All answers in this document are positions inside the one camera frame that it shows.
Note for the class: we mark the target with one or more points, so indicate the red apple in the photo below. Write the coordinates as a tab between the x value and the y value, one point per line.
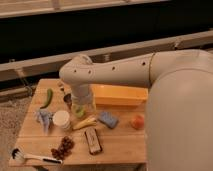
137	122

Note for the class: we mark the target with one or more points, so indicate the chocolate bar package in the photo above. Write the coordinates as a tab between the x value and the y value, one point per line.
93	141

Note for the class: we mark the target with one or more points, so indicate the green cup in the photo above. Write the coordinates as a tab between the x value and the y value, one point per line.
78	110

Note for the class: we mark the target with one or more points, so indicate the green pepper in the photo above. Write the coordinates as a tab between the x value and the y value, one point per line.
48	98

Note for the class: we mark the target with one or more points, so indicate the white lidded cup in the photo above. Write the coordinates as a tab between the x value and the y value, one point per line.
62	119

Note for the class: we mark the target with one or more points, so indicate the yellow plastic tray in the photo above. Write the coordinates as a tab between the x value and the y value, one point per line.
118	95

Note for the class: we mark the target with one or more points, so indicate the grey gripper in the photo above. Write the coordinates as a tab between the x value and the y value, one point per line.
82	94

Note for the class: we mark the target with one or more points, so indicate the bunch of dark grapes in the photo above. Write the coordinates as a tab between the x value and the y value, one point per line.
64	148

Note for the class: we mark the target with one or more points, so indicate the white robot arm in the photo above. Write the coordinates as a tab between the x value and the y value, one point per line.
179	109

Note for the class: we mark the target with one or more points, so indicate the metal measuring cup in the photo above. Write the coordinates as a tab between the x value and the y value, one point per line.
67	97

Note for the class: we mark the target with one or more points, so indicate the blue sponge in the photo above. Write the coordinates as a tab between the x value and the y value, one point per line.
108	119

